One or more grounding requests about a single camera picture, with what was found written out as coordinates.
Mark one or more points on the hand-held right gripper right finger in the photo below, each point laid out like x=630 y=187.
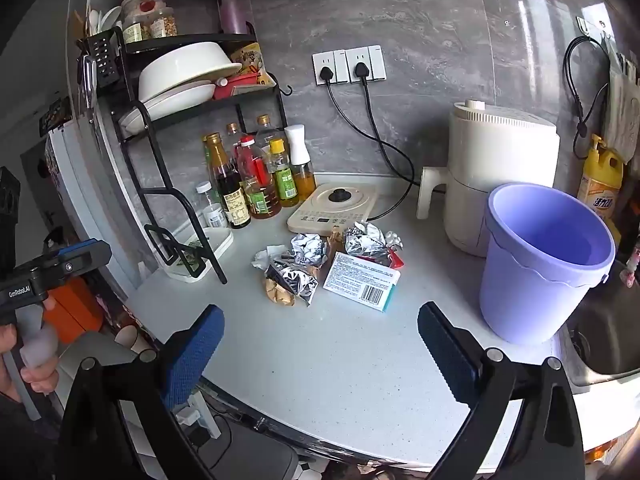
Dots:
x=447 y=355

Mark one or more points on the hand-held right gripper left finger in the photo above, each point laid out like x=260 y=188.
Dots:
x=192 y=355

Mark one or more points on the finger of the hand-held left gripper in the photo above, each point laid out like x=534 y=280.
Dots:
x=75 y=262

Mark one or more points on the purple plastic bucket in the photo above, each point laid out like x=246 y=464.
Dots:
x=530 y=290

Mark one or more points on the red wrapper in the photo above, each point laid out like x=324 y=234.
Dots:
x=396 y=259

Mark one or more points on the white and teal carton box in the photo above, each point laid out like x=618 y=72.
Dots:
x=362 y=280

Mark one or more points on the white paper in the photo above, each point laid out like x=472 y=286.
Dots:
x=265 y=257

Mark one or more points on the foil and brown paper packet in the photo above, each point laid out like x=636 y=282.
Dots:
x=295 y=282

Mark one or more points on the large foil wrapper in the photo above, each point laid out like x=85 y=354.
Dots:
x=367 y=240

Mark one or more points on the foil ball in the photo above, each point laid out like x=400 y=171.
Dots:
x=307 y=250

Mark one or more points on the brown paper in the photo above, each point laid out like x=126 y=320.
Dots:
x=336 y=242

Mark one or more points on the person's left hand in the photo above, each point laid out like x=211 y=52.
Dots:
x=35 y=379

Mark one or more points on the orange box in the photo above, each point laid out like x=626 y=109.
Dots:
x=75 y=310

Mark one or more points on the brown paper cup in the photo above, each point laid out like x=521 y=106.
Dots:
x=126 y=336

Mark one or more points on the white plastic tray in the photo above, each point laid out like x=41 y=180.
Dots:
x=215 y=242

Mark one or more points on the black metal dish rack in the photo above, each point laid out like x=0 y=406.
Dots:
x=135 y=160

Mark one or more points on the small white cap bottle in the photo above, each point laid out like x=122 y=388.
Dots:
x=212 y=210

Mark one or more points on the steel sink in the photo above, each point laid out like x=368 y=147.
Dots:
x=610 y=340

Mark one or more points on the dark sauce bottle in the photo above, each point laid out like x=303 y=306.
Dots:
x=232 y=195

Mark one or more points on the red cap oil bottle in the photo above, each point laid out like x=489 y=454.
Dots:
x=257 y=185

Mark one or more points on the yellow cap green label bottle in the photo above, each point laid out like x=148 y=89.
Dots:
x=285 y=180

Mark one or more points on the clear bottle gold cap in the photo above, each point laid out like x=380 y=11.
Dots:
x=265 y=132
x=233 y=135

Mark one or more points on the black cutlery holder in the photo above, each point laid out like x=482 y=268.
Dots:
x=106 y=60

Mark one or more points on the white air fryer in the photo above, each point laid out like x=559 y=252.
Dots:
x=500 y=150

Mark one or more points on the white top oil sprayer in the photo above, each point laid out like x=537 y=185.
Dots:
x=300 y=160

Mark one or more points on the large white bowl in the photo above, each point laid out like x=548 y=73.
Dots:
x=185 y=67

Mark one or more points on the yellow detergent bottle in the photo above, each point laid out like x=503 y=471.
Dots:
x=600 y=185

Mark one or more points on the red plastic container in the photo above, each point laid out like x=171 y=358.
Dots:
x=235 y=89

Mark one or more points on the white spoons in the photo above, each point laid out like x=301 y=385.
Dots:
x=107 y=20

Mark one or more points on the glass jar of grains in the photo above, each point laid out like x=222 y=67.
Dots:
x=164 y=24

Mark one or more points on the yellow snack packet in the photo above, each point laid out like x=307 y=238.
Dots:
x=250 y=60

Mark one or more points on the black power plug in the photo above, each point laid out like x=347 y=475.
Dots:
x=361 y=71
x=326 y=75

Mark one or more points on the hanging plastic bags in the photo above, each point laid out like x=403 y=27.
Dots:
x=622 y=105

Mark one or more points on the cream kettle base plate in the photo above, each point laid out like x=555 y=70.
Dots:
x=340 y=207

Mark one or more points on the white wall socket plate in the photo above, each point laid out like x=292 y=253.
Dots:
x=340 y=62
x=376 y=60

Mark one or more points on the white wall hook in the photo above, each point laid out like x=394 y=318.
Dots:
x=592 y=25

